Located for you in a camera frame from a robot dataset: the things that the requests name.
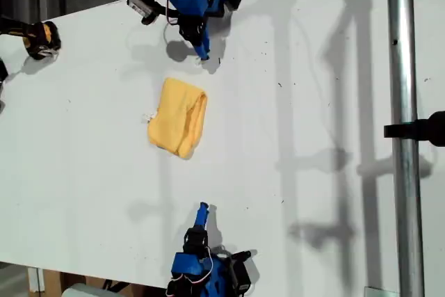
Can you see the yellow towel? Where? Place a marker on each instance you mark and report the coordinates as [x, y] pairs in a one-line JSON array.
[[174, 119]]

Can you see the white container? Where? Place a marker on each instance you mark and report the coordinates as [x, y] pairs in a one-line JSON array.
[[81, 291]]

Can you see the brown cardboard box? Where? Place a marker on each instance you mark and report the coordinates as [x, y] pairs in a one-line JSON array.
[[52, 283]]

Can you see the white table leg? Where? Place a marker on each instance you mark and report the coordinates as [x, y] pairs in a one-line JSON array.
[[36, 279]]

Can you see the black clamp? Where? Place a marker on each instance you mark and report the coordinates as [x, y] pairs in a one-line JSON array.
[[427, 130]]

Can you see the black camera stalk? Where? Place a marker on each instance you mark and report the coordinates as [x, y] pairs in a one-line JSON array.
[[153, 15]]

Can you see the black camera box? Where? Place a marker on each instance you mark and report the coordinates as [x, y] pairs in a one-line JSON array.
[[240, 272], [139, 1]]

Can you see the steel post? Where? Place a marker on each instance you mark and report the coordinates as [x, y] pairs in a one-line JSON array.
[[403, 67]]

